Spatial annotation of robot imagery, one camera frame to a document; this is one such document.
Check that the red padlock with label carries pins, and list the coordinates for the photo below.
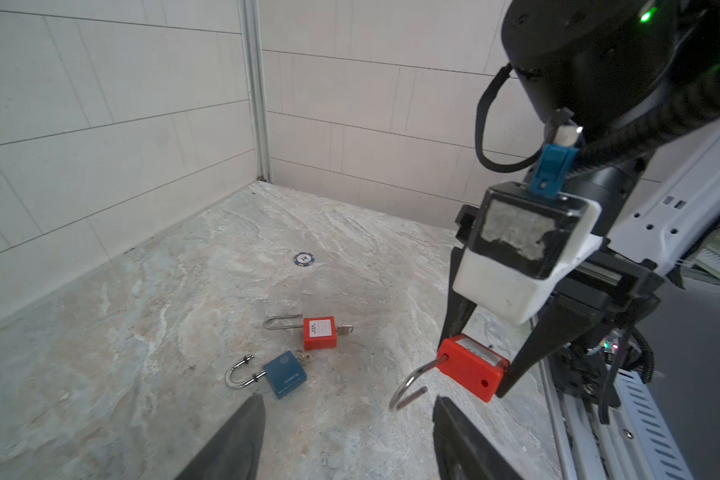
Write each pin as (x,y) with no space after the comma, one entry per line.
(318,332)

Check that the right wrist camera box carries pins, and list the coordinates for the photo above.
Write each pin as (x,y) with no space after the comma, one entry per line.
(520,246)

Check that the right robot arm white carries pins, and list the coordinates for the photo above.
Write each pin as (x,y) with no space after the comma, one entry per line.
(591,90)

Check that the blue padlock right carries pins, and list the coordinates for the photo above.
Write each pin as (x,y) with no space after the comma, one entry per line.
(284,374)

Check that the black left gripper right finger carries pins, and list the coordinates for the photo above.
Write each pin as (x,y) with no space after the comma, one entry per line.
(461,451)

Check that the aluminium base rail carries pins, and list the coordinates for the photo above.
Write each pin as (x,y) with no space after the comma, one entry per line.
(613,431)

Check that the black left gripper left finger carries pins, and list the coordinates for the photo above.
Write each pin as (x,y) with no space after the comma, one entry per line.
(234,450)

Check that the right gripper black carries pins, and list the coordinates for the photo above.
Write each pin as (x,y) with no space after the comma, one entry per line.
(603,293)

